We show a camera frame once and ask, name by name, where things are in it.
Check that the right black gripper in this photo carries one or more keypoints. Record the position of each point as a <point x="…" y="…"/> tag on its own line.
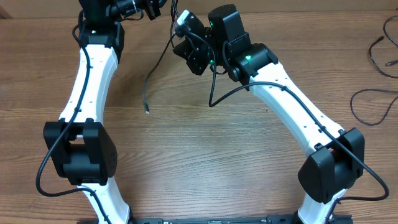
<point x="187" y="53"/>

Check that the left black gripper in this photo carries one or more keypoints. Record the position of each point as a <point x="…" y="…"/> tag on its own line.
<point x="153" y="7"/>

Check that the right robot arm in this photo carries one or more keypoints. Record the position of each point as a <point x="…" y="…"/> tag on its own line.
<point x="333" y="154"/>

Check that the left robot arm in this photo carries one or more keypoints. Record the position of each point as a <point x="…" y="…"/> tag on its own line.
<point x="78" y="145"/>

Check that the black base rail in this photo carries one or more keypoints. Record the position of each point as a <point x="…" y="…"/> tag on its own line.
<point x="214" y="221"/>

